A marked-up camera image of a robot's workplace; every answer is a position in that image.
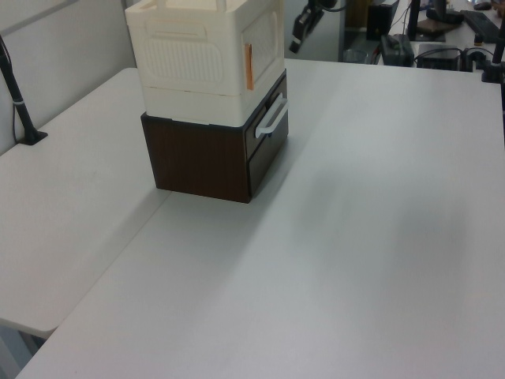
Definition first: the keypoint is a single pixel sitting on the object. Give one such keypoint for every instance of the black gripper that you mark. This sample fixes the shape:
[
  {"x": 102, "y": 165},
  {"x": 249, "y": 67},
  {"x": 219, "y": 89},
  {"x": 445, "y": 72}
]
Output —
[{"x": 321, "y": 6}]

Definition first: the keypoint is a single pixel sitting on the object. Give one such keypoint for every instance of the cream plastic cabinet box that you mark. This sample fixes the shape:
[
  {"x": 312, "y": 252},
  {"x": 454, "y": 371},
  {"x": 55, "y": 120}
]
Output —
[{"x": 185, "y": 59}]

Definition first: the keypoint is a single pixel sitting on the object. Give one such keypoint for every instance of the dark brown drawer cabinet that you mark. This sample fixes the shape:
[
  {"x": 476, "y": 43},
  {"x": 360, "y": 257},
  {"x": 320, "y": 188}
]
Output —
[{"x": 197, "y": 158}]

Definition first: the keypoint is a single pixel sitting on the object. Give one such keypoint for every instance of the clear glass container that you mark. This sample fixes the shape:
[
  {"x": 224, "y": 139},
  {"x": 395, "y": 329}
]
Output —
[{"x": 355, "y": 56}]

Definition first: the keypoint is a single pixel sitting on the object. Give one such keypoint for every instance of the black upright box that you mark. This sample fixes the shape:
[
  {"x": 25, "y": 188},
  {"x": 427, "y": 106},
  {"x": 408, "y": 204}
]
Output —
[{"x": 382, "y": 19}]

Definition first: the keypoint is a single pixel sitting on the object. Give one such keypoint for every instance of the black device with green stripe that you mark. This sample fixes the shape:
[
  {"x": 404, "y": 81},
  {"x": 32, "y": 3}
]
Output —
[{"x": 398, "y": 49}]

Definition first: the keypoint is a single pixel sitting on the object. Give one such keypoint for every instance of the brown monitor stand base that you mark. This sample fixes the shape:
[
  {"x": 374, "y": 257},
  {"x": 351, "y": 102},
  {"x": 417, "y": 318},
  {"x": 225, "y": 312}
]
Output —
[{"x": 432, "y": 29}]

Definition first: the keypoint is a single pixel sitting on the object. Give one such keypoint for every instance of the black rectangular electronics box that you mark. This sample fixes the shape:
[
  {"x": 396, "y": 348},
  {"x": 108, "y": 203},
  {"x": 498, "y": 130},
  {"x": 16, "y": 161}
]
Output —
[{"x": 438, "y": 57}]

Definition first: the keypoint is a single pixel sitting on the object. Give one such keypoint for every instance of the black round monitor base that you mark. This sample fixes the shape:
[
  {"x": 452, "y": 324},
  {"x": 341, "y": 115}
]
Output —
[{"x": 444, "y": 13}]

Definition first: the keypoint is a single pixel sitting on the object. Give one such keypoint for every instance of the dark brown plain drawer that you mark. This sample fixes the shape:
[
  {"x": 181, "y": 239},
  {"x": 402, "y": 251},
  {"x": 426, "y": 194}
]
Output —
[{"x": 268, "y": 162}]

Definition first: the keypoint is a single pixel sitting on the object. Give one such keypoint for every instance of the black keyboard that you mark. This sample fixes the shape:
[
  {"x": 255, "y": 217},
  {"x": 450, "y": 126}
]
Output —
[{"x": 481, "y": 23}]

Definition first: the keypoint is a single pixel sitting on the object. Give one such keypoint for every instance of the dark computer mouse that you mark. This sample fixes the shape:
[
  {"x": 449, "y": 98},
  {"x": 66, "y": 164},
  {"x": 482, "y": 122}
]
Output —
[{"x": 482, "y": 5}]

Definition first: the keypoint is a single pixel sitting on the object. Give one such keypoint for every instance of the black table clamp stand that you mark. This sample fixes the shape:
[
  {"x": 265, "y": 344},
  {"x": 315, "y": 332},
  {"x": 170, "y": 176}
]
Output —
[{"x": 493, "y": 63}]

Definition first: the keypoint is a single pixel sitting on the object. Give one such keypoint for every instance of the black camera stand pole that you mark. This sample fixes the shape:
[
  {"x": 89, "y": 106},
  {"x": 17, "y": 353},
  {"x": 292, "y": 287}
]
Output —
[{"x": 17, "y": 102}]

